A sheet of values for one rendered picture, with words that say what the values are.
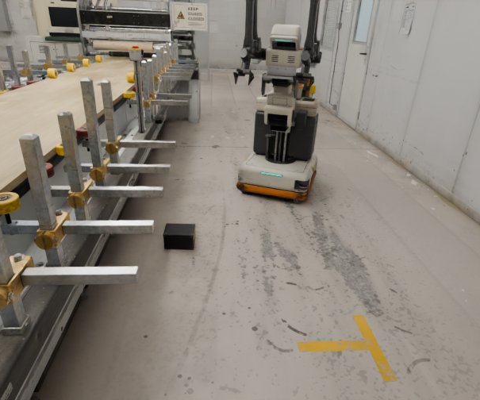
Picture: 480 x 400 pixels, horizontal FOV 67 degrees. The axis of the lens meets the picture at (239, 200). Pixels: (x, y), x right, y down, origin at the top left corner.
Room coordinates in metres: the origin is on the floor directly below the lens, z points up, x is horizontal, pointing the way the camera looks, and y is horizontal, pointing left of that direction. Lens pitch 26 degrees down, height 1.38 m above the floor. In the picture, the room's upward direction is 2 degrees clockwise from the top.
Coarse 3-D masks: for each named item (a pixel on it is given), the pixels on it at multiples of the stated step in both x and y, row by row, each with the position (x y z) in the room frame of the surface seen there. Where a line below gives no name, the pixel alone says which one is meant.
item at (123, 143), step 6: (84, 144) 1.64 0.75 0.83; (102, 144) 1.65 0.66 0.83; (120, 144) 1.66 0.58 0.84; (126, 144) 1.66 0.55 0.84; (132, 144) 1.66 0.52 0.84; (138, 144) 1.66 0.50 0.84; (144, 144) 1.67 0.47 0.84; (150, 144) 1.67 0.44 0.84; (156, 144) 1.67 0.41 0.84; (162, 144) 1.67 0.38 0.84; (168, 144) 1.68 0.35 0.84; (174, 144) 1.68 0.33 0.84
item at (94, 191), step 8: (56, 192) 1.15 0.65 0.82; (64, 192) 1.15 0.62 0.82; (96, 192) 1.16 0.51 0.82; (104, 192) 1.16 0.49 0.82; (112, 192) 1.17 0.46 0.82; (120, 192) 1.17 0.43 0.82; (128, 192) 1.17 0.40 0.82; (136, 192) 1.17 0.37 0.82; (144, 192) 1.18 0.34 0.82; (152, 192) 1.18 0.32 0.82; (160, 192) 1.18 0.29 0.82
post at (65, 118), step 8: (64, 112) 1.12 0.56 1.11; (64, 120) 1.11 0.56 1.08; (72, 120) 1.14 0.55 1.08; (64, 128) 1.11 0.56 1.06; (72, 128) 1.13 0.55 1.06; (64, 136) 1.11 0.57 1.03; (72, 136) 1.12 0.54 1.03; (64, 144) 1.11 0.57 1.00; (72, 144) 1.11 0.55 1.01; (64, 152) 1.11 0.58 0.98; (72, 152) 1.11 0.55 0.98; (72, 160) 1.11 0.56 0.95; (72, 168) 1.11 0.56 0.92; (80, 168) 1.14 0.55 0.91; (72, 176) 1.11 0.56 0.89; (80, 176) 1.13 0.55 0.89; (72, 184) 1.11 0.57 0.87; (80, 184) 1.12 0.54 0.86; (80, 208) 1.11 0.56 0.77; (80, 216) 1.11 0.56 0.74; (88, 216) 1.14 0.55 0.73
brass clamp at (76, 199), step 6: (90, 180) 1.21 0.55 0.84; (84, 186) 1.16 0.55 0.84; (90, 186) 1.19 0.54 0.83; (72, 192) 1.11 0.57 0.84; (78, 192) 1.11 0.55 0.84; (84, 192) 1.12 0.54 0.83; (66, 198) 1.09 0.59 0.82; (72, 198) 1.09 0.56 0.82; (78, 198) 1.09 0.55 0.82; (84, 198) 1.10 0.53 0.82; (72, 204) 1.09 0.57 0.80; (78, 204) 1.09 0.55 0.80; (84, 204) 1.11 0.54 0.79
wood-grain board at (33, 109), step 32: (96, 64) 4.33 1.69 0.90; (128, 64) 4.47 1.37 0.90; (0, 96) 2.34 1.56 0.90; (32, 96) 2.38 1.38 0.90; (64, 96) 2.43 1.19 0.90; (96, 96) 2.48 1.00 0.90; (0, 128) 1.62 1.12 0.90; (32, 128) 1.65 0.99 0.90; (0, 160) 1.21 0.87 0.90; (0, 192) 0.97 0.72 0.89
